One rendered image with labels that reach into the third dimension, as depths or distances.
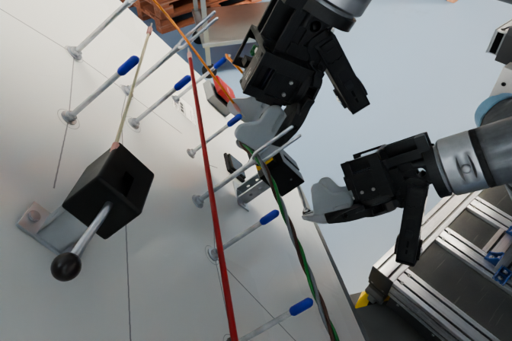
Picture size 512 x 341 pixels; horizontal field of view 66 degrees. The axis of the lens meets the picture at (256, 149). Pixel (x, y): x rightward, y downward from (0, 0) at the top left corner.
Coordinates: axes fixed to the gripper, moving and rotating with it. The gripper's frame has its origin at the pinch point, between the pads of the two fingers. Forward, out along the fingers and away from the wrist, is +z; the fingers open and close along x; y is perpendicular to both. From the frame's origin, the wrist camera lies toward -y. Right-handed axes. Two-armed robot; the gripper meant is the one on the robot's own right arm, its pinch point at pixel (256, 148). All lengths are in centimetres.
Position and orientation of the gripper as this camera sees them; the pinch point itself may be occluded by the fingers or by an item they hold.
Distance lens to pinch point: 52.2
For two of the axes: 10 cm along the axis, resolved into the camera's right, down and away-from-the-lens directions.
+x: 2.1, 6.3, -7.5
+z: -4.6, 7.4, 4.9
